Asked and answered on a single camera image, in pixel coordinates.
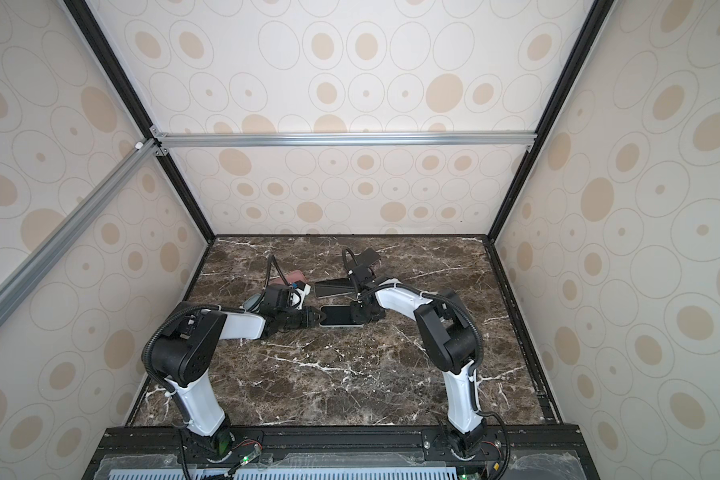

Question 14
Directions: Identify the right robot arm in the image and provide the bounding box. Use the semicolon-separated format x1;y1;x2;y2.
347;266;482;434

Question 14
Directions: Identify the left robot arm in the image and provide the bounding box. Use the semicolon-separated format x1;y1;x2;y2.
142;283;326;438

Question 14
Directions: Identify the silver phone dark screen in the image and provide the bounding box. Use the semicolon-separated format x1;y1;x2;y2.
313;277;357;298

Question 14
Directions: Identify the pink phone case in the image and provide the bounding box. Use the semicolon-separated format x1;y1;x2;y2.
270;270;307;289

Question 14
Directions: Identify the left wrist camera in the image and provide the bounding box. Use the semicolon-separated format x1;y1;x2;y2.
289;282;311;310

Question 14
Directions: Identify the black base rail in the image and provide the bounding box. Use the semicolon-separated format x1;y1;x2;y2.
83;425;598;479

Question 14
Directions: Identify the horizontal aluminium rail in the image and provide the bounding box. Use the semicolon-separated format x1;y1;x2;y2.
157;131;536;148

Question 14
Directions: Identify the black corner frame post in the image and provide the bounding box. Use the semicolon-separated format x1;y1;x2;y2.
63;0;216;244

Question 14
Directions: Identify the diagonal aluminium rail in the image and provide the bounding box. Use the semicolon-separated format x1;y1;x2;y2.
0;139;158;328

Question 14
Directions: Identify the right black corner post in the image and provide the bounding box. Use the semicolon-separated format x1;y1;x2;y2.
486;0;615;245

